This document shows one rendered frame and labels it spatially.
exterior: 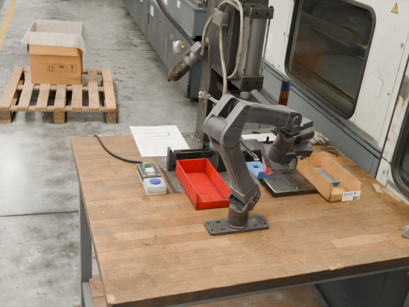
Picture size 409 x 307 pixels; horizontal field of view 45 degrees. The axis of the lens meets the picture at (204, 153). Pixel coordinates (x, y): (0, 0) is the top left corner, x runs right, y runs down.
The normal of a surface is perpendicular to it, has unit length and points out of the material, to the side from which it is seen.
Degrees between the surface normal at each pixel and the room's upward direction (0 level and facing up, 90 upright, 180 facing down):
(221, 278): 0
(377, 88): 90
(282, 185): 0
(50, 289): 0
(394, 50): 90
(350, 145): 90
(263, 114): 87
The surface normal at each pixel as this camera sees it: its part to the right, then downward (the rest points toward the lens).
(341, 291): -0.96, 0.04
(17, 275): 0.10, -0.90
